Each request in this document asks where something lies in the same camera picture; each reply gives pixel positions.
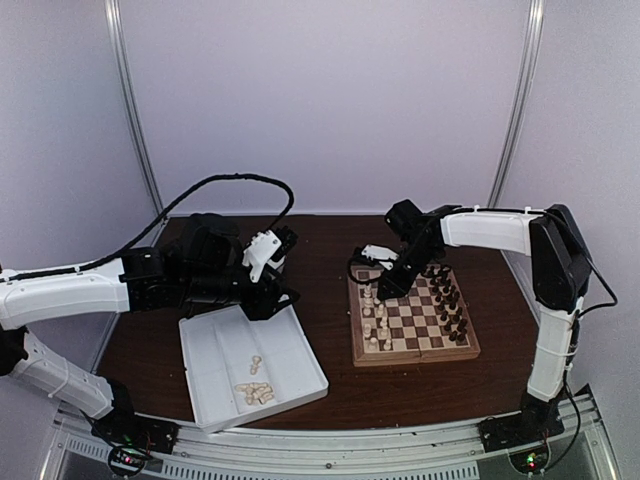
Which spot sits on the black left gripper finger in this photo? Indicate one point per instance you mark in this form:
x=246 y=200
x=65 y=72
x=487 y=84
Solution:
x=284 y=295
x=264 y=310

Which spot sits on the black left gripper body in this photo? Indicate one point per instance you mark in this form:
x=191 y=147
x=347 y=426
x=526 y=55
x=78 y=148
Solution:
x=210 y=285

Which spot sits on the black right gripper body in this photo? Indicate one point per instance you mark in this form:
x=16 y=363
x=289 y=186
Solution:
x=419 y=259

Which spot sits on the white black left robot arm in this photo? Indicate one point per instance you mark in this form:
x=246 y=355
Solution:
x=133 y=280

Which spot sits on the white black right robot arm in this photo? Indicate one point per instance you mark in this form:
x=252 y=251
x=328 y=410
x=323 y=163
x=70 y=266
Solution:
x=560 y=264

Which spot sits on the row of dark chess pieces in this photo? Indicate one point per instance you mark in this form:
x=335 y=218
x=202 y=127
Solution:
x=450 y=314

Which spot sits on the wooden chess board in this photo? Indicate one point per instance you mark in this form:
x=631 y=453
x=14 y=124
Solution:
x=412 y=327

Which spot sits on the pile of white chess pieces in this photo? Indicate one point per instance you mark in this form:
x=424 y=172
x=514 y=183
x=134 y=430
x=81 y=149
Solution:
x=256 y=393

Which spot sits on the white piece in tray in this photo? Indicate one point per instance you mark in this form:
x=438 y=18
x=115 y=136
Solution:
x=255 y=365

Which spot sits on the white compartment tray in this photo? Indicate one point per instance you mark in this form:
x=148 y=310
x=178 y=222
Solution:
x=217 y=349

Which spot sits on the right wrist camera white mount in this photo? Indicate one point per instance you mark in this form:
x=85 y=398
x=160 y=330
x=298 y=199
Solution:
x=374 y=255

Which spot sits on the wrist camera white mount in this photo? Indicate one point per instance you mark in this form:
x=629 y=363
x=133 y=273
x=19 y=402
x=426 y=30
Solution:
x=374 y=255
x=268 y=249

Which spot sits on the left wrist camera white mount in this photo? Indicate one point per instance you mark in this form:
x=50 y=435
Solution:
x=268 y=249

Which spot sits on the right aluminium corner post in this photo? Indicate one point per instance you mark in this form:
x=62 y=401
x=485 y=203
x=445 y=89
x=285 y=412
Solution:
x=527 y=69

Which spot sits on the aluminium corner post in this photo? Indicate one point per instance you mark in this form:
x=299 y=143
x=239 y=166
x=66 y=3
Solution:
x=527 y=69
x=117 y=38

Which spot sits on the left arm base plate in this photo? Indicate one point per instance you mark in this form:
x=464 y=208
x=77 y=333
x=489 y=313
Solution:
x=143 y=434

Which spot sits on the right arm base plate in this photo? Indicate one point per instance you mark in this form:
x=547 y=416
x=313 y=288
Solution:
x=507 y=432

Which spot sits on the left aluminium corner post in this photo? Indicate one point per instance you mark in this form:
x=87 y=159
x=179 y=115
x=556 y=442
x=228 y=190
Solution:
x=117 y=38

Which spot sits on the aluminium front frame rail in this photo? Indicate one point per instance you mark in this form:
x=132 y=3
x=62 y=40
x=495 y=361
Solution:
x=441 y=451

